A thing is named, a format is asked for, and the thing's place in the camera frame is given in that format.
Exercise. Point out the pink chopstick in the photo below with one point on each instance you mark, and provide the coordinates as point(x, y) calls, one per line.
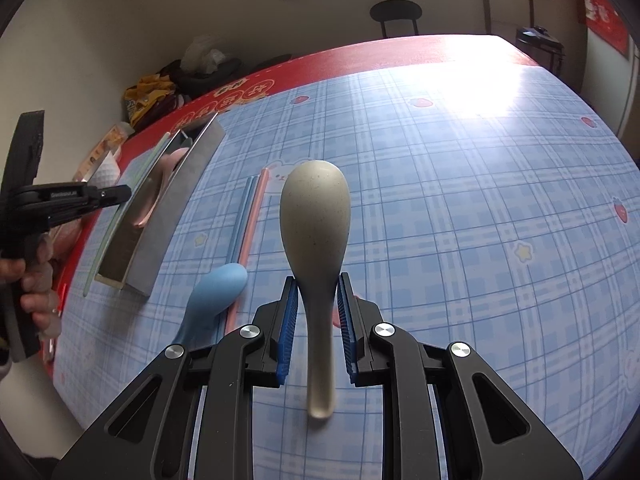
point(255, 215)

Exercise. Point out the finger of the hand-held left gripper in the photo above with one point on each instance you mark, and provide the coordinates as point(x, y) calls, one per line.
point(75, 194)

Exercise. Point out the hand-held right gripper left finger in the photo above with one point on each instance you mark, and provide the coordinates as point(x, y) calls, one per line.
point(285, 330)

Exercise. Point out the yellow plastic bag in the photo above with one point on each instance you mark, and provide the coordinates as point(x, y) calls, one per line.
point(147, 100)

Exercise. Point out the pink spoon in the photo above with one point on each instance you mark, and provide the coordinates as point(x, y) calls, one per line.
point(157, 180)

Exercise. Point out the blue spoon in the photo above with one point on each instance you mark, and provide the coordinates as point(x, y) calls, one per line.
point(220, 285)

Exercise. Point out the white plastic bag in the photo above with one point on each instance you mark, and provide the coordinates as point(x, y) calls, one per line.
point(202, 55)

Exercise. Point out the wrapped snack package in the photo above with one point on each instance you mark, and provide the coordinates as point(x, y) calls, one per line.
point(107, 140)

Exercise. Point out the red printed cloth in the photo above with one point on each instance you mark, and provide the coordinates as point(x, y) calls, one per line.
point(605, 10)

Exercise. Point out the black round stool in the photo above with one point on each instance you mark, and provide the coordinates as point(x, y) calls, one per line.
point(396, 10)

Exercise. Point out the rice cooker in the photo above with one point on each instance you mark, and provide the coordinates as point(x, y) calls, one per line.
point(540, 42)

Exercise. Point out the grey trash bin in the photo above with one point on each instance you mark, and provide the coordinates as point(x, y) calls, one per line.
point(210, 77)

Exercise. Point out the person's left hand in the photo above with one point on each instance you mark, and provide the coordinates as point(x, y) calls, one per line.
point(42, 305)

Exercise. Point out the stainless steel utensil tray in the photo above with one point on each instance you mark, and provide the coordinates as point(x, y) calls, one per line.
point(165, 220)

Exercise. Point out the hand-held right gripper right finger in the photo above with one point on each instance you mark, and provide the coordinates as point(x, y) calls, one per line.
point(347, 330)

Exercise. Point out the red printed tablecloth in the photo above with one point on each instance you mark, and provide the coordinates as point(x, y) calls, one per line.
point(350, 57)

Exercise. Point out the black metal rack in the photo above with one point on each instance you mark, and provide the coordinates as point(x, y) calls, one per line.
point(487, 10)

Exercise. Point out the beige spoon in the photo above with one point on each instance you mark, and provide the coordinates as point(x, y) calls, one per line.
point(312, 220)

